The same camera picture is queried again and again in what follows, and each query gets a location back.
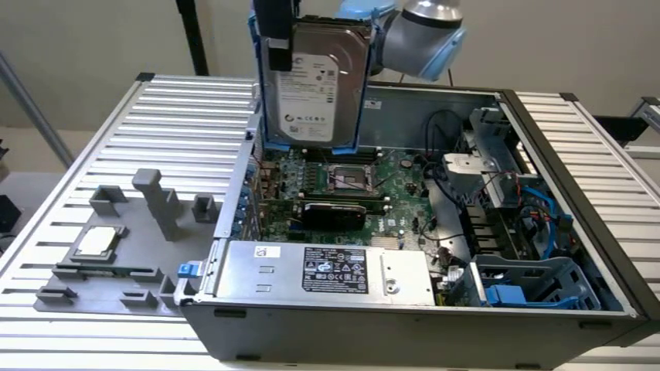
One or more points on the hard disk with blue carrier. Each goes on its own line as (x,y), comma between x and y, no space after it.
(318,89)

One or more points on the green motherboard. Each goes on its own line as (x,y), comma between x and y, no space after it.
(401,201)

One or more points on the silver CPU chip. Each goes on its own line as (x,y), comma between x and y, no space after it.
(97,241)

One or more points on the aluminium frame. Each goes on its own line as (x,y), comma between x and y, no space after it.
(644,112)

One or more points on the grey metal pole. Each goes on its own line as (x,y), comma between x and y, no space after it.
(36,112)

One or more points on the black stand pole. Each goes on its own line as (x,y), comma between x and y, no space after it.
(194,38)

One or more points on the blue disk carrier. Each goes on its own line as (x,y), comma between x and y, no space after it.
(505,297)

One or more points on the black corner cap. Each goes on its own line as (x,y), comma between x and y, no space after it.
(145,76)
(569,96)

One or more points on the grey disk bay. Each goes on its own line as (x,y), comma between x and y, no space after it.
(546,270)

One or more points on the silver power supply unit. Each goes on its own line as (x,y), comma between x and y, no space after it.
(282,274)

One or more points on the CPU socket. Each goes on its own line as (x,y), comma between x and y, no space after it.
(350,178)

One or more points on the blue case latch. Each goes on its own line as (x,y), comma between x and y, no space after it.
(188,269)

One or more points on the grey parts rack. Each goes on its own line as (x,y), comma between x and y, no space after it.
(102,293)

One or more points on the open grey PC case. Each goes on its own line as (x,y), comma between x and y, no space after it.
(360,332)

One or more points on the silver metal drive cage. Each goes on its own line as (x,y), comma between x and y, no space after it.
(469,166)

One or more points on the black box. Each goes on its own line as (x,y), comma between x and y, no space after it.
(6,214)

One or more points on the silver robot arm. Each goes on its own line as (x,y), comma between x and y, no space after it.
(417,42)

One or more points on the black graphics card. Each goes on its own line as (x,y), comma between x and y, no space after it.
(332,214)

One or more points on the black bracket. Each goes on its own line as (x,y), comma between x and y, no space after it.
(618,129)

